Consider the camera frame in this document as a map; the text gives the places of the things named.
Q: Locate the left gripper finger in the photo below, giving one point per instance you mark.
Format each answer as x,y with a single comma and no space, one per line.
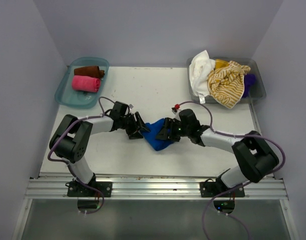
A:
140,123
132,135

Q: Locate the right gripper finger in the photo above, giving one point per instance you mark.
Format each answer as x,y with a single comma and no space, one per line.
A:
164,133
174,138

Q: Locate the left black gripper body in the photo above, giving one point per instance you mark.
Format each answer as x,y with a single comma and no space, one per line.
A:
129,124

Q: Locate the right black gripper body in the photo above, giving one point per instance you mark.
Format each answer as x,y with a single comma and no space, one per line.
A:
177,129

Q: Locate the blue towel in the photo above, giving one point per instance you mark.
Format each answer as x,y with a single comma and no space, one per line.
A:
150,136

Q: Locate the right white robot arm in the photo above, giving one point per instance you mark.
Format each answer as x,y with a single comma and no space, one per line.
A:
255,158

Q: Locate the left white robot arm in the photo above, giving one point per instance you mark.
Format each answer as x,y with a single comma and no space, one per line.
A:
69,143

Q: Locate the yellow white striped towel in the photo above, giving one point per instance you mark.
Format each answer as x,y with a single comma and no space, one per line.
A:
226,85

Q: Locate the pink rolled towel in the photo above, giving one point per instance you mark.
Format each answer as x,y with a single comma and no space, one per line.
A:
86,84

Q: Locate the brown rolled towel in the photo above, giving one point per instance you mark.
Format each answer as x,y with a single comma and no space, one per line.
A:
90,71

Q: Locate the teal plastic tray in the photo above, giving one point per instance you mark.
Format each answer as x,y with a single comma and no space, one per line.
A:
65,95

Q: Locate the mustard yellow towel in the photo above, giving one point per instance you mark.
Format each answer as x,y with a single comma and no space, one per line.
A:
219,64

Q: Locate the purple towel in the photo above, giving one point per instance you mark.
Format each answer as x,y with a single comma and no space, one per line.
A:
249,81

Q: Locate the grey plastic bin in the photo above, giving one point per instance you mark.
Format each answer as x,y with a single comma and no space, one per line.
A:
255,92

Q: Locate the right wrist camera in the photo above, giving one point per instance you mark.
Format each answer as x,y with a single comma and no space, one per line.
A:
176,110

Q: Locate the aluminium mounting rail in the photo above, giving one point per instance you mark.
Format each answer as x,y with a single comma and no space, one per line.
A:
150,187

